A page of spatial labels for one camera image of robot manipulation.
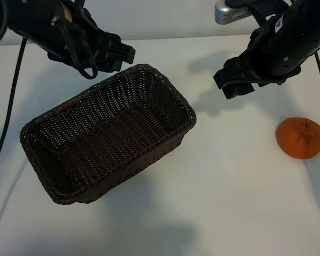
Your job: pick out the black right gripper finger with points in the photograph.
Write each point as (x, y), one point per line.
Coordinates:
(237, 90)
(230, 73)

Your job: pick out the dark brown wicker basket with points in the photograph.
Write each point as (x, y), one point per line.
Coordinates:
(109, 128)

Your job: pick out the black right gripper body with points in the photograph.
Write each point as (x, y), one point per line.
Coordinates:
(266, 66)

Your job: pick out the orange fruit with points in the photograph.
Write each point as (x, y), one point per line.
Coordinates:
(300, 138)

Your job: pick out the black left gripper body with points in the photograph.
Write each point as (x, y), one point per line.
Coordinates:
(80, 40)

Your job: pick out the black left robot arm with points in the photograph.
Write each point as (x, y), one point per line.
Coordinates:
(29, 24)

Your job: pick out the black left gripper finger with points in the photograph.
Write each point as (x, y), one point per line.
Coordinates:
(110, 65)
(121, 50)

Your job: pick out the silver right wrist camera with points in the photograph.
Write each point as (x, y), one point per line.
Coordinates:
(226, 13)

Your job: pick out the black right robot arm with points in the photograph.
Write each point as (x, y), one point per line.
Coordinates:
(306, 24)

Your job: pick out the black right camera mount bracket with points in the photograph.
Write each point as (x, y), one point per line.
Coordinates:
(256, 6)

